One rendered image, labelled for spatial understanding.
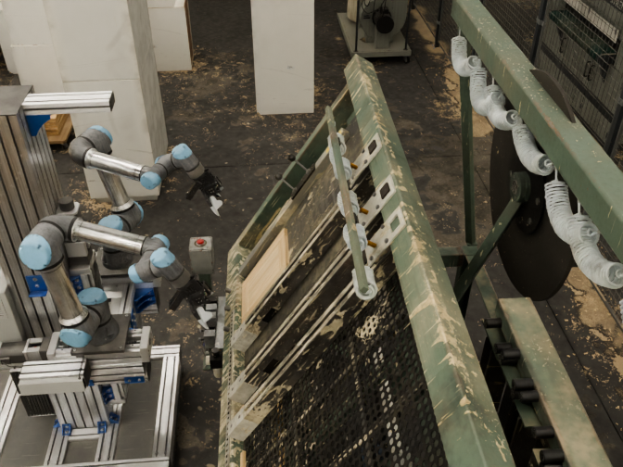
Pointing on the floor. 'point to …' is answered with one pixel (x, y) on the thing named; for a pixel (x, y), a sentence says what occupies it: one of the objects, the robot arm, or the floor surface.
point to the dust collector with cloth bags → (375, 28)
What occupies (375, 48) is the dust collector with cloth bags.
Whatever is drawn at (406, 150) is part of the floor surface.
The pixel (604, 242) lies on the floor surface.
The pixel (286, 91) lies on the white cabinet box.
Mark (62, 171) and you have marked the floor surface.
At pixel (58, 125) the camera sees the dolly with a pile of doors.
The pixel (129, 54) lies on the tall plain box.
